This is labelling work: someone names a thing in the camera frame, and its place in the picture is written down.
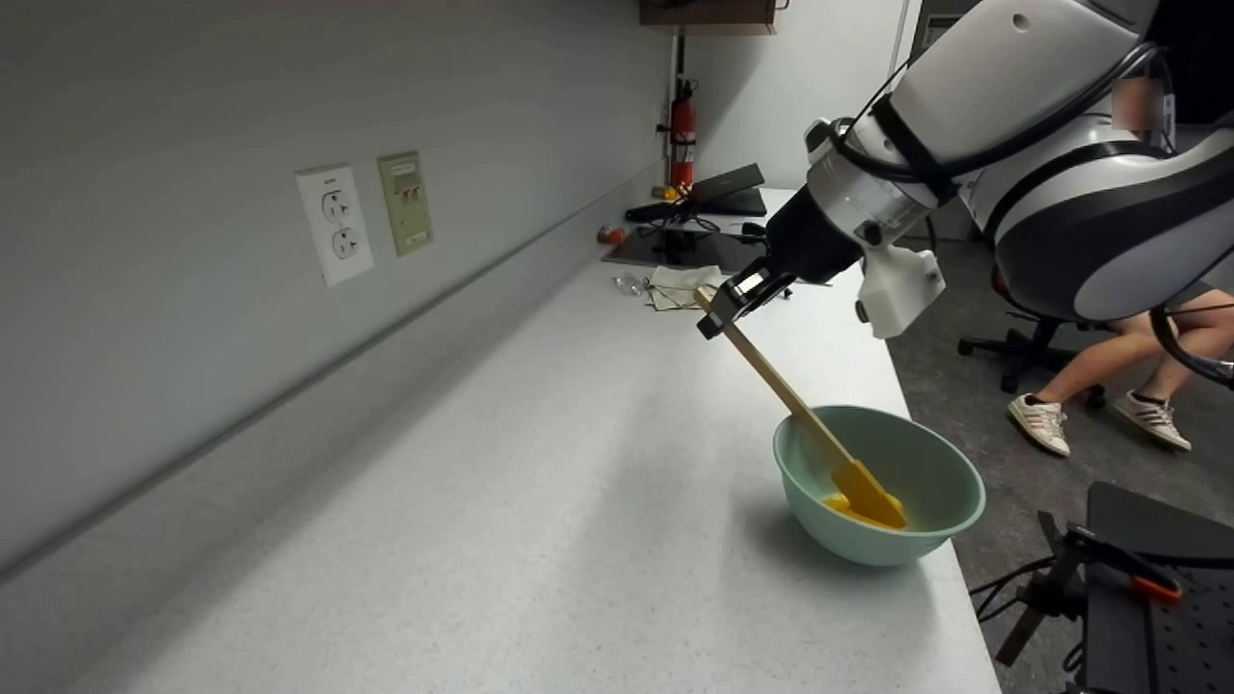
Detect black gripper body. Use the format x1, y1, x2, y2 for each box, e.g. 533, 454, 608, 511
767, 191, 863, 295

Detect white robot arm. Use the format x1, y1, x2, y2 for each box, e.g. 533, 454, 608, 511
696, 0, 1234, 338

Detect mint green bowl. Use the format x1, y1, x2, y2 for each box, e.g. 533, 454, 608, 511
772, 405, 988, 567

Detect beige cloth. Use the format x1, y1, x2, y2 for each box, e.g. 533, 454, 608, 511
612, 266, 726, 314

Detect black stovetop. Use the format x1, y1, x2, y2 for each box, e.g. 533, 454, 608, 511
604, 164, 767, 266

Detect red small object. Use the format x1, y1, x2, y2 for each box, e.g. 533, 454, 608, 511
599, 223, 631, 246

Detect red fire extinguisher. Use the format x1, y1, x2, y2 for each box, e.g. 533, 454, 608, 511
660, 35, 696, 193

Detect yellow food pieces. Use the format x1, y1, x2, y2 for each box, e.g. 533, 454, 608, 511
826, 489, 892, 530

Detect black office chair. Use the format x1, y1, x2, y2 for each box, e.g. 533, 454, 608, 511
955, 228, 1112, 398

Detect seated person legs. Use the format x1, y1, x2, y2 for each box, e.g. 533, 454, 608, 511
1007, 284, 1234, 460

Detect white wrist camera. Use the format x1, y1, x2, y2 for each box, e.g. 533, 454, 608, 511
857, 246, 946, 338

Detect beige wall switch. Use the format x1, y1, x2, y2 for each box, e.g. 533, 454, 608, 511
378, 151, 430, 255

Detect white wall outlet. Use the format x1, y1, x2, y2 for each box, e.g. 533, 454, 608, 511
297, 166, 375, 284

